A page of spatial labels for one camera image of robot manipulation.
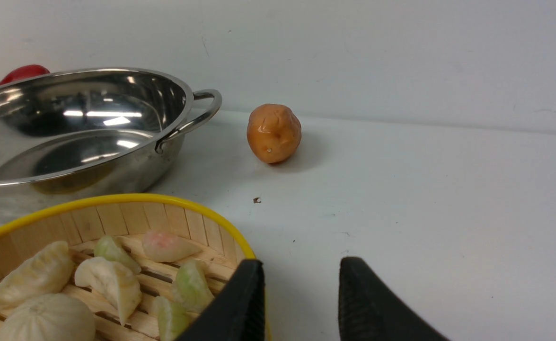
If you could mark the red bell pepper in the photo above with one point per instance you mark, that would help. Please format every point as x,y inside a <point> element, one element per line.
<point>24,72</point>

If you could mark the green dumpling right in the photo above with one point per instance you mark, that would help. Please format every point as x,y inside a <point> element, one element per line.
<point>190,287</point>

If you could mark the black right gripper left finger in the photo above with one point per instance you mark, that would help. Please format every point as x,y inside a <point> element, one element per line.
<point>238,312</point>

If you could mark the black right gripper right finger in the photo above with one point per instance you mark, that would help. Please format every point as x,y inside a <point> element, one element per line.
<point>368,310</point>

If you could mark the pink dumpling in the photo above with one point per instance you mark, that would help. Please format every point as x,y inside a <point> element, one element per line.
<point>163,246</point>

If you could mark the white steamed bun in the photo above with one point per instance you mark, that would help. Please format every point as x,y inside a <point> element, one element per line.
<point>50,317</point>

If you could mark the stainless steel pot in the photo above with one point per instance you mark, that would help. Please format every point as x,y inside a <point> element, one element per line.
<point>94,132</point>

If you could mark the white dumpling left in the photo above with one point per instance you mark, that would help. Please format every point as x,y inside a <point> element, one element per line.
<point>48,271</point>

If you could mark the white dumpling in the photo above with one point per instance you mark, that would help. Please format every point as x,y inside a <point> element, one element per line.
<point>115,282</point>
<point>48,271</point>

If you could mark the green dumpling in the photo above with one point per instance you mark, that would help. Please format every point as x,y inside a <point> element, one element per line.
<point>190,287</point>
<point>110,248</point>
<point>172,318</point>

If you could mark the white dumpling centre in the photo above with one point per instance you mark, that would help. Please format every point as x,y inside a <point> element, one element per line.
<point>115,282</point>

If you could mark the green dumpling back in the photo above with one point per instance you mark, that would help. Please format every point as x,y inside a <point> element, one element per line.
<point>110,248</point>

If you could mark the brown potato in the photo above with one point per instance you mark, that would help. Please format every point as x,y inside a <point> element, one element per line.
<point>274,133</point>

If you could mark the green dumpling front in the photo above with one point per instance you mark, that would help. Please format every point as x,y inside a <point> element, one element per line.
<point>172,318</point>

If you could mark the yellow rimmed bamboo steamer basket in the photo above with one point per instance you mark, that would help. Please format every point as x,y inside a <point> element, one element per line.
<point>127,217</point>

